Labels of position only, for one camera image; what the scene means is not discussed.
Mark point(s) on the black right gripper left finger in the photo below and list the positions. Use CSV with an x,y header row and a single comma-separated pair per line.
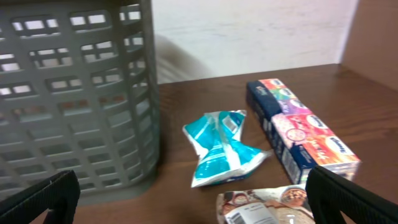
x,y
57,195

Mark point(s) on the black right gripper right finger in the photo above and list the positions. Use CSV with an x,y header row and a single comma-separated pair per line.
x,y
330,195

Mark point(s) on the brown photo snack bag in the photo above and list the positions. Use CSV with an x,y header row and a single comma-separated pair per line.
x,y
282,205

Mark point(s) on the multicolour tissue pack box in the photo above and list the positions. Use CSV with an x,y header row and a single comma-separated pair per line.
x,y
300,139

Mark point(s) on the teal white pouch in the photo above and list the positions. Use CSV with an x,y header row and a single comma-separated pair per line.
x,y
222,157

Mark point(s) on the grey plastic slotted basket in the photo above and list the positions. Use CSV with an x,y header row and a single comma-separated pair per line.
x,y
79,92

